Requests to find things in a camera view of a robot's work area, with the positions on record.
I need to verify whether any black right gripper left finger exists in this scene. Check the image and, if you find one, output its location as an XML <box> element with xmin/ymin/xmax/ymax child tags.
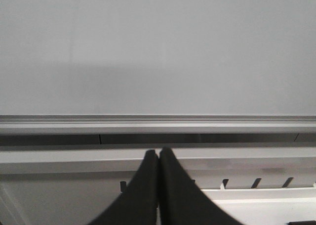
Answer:
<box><xmin>90</xmin><ymin>150</ymin><xmax>158</xmax><ymax>225</ymax></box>

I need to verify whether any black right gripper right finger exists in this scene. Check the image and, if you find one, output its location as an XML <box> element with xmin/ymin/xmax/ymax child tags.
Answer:
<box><xmin>159</xmin><ymin>148</ymin><xmax>240</xmax><ymax>225</ymax></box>

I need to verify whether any white whiteboard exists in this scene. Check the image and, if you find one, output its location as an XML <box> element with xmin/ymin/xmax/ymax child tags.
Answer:
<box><xmin>0</xmin><ymin>0</ymin><xmax>316</xmax><ymax>135</ymax></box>

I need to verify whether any white whiteboard stand frame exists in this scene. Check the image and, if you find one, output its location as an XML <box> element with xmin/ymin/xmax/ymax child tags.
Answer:
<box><xmin>0</xmin><ymin>145</ymin><xmax>316</xmax><ymax>225</ymax></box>

